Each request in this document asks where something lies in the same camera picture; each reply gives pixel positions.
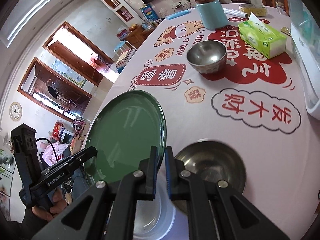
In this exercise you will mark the blue face mask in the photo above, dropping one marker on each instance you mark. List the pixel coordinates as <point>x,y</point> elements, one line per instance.
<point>179,14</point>

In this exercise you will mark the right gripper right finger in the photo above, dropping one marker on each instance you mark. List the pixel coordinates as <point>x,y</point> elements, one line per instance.
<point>216,210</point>

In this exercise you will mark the teal canister with lid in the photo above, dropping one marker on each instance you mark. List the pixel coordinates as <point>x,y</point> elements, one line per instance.
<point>212,14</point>

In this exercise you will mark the pink printed tablecloth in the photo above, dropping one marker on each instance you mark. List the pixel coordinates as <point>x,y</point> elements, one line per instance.
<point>255,105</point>

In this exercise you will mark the large steel bowl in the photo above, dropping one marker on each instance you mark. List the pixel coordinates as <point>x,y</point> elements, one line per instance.
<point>214,161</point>

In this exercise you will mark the green plate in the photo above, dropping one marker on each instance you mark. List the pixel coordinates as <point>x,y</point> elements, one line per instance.
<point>123,134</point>

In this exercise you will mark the stack of books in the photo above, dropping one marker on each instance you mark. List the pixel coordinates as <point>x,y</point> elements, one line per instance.
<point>125,57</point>

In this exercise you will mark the light blue round stool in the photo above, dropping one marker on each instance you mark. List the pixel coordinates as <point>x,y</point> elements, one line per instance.
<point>121,46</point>

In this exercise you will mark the green tissue pack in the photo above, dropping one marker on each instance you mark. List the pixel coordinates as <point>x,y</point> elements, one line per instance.
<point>264,38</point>

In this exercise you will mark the white paper plate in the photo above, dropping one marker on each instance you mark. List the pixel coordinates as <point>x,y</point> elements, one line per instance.
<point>154,219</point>

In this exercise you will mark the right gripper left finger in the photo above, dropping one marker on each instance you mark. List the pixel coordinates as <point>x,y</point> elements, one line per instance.
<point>106,211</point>

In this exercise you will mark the white bottle sterilizer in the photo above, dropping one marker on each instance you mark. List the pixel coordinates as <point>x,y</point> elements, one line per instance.
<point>304,16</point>

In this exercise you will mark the yellow snack packet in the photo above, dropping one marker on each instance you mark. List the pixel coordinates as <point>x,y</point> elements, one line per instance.
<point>249,9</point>

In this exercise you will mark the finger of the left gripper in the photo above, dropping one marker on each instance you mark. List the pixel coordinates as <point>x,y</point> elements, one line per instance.
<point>66,167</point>

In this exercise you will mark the small fluted steel bowl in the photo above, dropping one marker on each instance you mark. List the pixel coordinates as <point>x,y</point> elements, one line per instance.
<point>208,56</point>

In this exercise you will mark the wooden tv cabinet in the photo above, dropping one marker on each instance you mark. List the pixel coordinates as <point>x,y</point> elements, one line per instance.
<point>138,36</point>

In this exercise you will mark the round wall clock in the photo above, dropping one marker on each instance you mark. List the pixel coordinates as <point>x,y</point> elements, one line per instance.
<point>15,111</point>

